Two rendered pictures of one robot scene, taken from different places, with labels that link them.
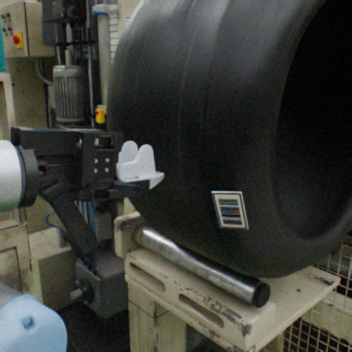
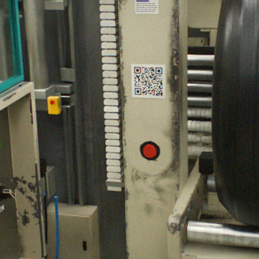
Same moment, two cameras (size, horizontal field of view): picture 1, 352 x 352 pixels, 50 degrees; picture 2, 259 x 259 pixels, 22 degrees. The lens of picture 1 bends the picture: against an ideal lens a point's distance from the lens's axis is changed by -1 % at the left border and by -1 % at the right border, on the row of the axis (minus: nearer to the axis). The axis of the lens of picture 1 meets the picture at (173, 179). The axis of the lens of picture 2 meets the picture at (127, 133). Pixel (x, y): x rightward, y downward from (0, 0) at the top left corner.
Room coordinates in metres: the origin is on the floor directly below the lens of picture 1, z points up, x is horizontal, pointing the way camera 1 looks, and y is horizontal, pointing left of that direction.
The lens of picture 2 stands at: (-0.25, 0.88, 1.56)
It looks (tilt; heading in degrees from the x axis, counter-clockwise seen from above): 18 degrees down; 328
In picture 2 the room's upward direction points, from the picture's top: 2 degrees counter-clockwise
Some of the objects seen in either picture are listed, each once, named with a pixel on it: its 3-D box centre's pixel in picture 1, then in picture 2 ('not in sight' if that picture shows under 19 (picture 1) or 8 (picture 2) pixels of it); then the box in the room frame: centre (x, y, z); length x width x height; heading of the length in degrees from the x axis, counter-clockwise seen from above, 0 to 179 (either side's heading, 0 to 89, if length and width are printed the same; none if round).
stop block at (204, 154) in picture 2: not in sight; (207, 162); (0.97, -0.11, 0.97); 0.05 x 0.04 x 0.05; 132
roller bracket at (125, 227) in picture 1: (181, 217); (190, 204); (0.92, -0.02, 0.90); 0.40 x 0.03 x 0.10; 132
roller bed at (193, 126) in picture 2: not in sight; (199, 101); (1.21, -0.27, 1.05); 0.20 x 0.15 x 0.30; 42
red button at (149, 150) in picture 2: not in sight; (150, 150); (0.92, 0.09, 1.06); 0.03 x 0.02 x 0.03; 42
